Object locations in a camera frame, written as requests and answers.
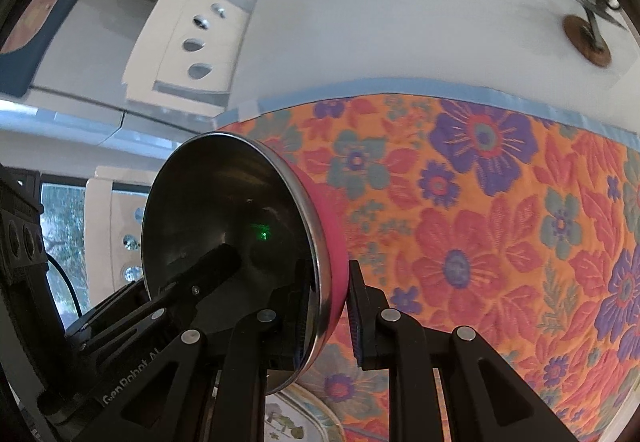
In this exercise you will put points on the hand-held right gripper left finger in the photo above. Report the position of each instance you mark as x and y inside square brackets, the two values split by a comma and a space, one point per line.
[290, 322]

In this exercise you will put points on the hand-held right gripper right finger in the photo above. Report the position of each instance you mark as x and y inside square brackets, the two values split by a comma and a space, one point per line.
[356, 322]

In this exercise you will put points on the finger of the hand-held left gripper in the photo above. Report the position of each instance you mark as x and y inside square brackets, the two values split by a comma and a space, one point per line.
[120, 301]
[210, 267]

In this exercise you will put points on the pink steel bowl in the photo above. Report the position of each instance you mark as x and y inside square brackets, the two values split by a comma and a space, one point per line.
[225, 202]

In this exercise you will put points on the small white floral plate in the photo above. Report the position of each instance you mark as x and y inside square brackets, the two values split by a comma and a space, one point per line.
[310, 414]

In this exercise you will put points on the white chair with cutouts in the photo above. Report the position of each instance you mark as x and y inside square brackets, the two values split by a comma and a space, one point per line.
[102, 222]
[170, 21]

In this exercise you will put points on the orange floral table mat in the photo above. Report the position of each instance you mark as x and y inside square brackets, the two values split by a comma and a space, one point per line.
[475, 222]

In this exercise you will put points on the dark blue orange board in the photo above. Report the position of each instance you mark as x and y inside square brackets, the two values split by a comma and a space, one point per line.
[45, 36]

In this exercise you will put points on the black metal clamp stand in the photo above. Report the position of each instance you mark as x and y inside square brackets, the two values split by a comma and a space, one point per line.
[592, 29]

